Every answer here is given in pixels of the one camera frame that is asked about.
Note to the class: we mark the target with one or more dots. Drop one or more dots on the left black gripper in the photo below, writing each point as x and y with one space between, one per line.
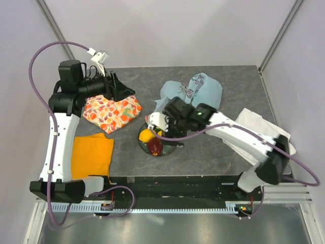
115 89

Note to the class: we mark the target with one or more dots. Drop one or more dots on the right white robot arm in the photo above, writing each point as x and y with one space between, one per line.
178 118

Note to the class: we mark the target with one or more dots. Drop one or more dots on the floral orange cloth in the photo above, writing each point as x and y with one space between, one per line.
109 115

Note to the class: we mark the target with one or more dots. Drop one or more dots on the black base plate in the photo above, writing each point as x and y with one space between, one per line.
220 188

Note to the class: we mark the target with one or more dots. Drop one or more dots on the light blue cable duct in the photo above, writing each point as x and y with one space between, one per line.
102 208

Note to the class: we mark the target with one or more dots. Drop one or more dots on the blue ceramic plate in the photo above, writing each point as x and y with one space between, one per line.
166 150

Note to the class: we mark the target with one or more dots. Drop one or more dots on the light blue plastic bag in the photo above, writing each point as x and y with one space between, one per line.
200 89

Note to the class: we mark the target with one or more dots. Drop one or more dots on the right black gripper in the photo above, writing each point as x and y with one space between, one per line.
170 133

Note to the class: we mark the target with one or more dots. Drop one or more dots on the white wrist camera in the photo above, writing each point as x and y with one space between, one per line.
158 120
99 58

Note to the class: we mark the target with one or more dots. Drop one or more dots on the yellow fake lemon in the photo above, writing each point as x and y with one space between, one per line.
146 135

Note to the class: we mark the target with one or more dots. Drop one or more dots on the fake red mango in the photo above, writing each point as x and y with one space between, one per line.
155 147

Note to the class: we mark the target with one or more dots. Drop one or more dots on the white towel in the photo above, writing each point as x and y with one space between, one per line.
257 123

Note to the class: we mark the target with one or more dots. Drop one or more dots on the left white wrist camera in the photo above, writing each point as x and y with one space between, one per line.
99 58

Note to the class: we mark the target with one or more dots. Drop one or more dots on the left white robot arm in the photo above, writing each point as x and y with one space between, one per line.
69 96

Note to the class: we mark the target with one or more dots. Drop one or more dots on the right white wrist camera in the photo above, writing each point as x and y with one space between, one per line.
158 120

